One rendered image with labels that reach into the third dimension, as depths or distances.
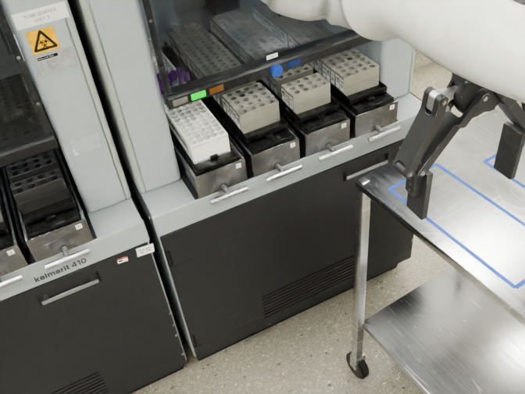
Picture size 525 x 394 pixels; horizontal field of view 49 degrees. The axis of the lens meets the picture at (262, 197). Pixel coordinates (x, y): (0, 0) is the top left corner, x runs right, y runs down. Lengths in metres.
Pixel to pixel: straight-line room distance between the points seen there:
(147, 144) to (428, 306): 0.93
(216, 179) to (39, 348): 0.63
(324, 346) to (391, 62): 0.95
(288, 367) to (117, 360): 0.56
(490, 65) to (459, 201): 0.92
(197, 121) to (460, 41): 1.14
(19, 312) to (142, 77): 0.64
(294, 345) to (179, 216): 0.75
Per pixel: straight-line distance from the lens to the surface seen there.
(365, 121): 1.56
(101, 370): 1.77
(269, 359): 1.98
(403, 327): 1.72
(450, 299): 1.80
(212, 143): 1.40
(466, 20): 0.39
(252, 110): 1.45
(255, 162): 1.44
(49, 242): 1.38
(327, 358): 1.98
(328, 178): 1.61
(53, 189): 1.39
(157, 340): 1.75
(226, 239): 1.56
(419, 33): 0.40
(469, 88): 0.63
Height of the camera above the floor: 1.68
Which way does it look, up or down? 42 degrees down
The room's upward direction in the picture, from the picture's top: 7 degrees counter-clockwise
